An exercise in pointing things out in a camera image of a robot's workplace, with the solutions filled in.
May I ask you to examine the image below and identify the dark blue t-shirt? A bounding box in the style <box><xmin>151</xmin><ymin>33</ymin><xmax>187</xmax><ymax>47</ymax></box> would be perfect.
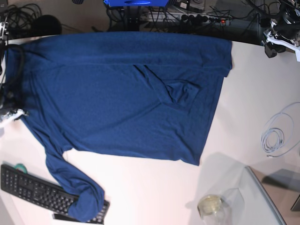
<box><xmin>4</xmin><ymin>31</ymin><xmax>233</xmax><ymax>222</ymax></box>

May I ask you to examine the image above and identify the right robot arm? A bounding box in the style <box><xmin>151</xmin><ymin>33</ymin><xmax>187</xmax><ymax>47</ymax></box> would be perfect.
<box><xmin>0</xmin><ymin>12</ymin><xmax>24</xmax><ymax>120</ymax></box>

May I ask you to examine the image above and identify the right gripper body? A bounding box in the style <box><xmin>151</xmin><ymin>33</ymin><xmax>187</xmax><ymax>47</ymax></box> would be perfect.
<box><xmin>0</xmin><ymin>93</ymin><xmax>23</xmax><ymax>116</ymax></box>

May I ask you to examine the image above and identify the clear glass jar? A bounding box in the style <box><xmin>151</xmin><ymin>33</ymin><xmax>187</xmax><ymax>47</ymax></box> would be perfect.
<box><xmin>197</xmin><ymin>195</ymin><xmax>225</xmax><ymax>225</ymax></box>

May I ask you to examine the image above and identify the black computer keyboard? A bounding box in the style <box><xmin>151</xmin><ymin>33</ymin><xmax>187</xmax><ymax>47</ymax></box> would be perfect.
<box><xmin>0</xmin><ymin>164</ymin><xmax>111</xmax><ymax>225</ymax></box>

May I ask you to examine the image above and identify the coiled white cable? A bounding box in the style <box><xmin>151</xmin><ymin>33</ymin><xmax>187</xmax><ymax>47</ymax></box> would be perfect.
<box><xmin>261</xmin><ymin>101</ymin><xmax>300</xmax><ymax>158</ymax></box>

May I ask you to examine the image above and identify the green tape roll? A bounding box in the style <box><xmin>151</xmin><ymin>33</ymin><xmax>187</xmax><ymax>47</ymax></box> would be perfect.
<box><xmin>14</xmin><ymin>164</ymin><xmax>27</xmax><ymax>173</ymax></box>

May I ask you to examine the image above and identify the white power strip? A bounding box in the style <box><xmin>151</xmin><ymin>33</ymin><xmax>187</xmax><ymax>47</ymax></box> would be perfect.
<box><xmin>144</xmin><ymin>11</ymin><xmax>232</xmax><ymax>26</ymax></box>

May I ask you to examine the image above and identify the blue box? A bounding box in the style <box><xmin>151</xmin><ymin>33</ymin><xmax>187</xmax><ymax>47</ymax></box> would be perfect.
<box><xmin>104</xmin><ymin>0</ymin><xmax>168</xmax><ymax>7</ymax></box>

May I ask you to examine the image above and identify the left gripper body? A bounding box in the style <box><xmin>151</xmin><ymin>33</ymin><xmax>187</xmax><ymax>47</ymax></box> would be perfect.
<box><xmin>269</xmin><ymin>20</ymin><xmax>300</xmax><ymax>45</ymax></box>

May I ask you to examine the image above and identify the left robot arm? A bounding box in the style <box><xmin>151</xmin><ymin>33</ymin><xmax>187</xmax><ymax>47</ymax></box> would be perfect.
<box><xmin>263</xmin><ymin>0</ymin><xmax>300</xmax><ymax>61</ymax></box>

